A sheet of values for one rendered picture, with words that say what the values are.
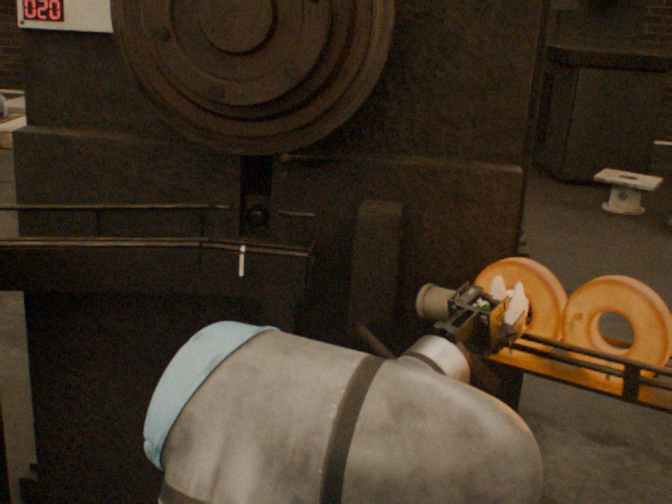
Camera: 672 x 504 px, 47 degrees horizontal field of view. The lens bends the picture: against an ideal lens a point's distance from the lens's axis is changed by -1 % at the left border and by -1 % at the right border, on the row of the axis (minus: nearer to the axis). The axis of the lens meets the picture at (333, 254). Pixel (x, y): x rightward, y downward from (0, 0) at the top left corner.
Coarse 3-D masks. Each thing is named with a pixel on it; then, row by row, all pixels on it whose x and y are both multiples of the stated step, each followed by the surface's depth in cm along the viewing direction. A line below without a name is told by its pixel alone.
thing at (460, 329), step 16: (464, 288) 113; (480, 288) 112; (448, 304) 111; (464, 304) 109; (480, 304) 110; (496, 304) 109; (448, 320) 109; (464, 320) 108; (480, 320) 108; (496, 320) 108; (448, 336) 107; (464, 336) 106; (480, 336) 110; (496, 336) 110; (464, 352) 105; (480, 352) 111; (496, 352) 111
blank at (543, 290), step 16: (496, 272) 120; (512, 272) 118; (528, 272) 116; (544, 272) 116; (512, 288) 119; (528, 288) 117; (544, 288) 115; (560, 288) 116; (544, 304) 116; (560, 304) 115; (544, 320) 116; (560, 320) 115; (544, 336) 117; (560, 336) 117; (512, 352) 121
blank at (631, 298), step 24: (600, 288) 109; (624, 288) 107; (648, 288) 107; (576, 312) 112; (600, 312) 111; (624, 312) 107; (648, 312) 105; (576, 336) 113; (600, 336) 114; (648, 336) 106; (600, 360) 111; (648, 360) 106
